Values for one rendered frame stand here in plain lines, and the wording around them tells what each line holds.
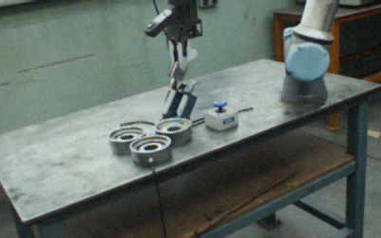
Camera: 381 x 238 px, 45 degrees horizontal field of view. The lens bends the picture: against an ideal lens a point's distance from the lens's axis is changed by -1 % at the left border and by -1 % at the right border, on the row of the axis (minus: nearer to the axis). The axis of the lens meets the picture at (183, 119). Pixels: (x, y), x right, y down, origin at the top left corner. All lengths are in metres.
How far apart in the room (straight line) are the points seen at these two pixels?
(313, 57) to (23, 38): 1.82
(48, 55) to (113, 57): 0.41
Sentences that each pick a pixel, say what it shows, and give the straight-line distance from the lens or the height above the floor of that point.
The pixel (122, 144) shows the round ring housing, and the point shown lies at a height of 0.83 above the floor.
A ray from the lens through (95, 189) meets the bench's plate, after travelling 1.11.
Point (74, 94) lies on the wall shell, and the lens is 2.88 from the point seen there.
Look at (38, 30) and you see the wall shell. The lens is 2.76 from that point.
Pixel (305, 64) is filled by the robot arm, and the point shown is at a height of 0.96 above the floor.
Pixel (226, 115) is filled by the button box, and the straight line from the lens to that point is 1.31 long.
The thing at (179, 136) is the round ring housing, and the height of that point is 0.83.
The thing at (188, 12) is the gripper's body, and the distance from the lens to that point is 1.38.
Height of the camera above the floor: 1.31
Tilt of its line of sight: 21 degrees down
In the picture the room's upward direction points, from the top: 7 degrees counter-clockwise
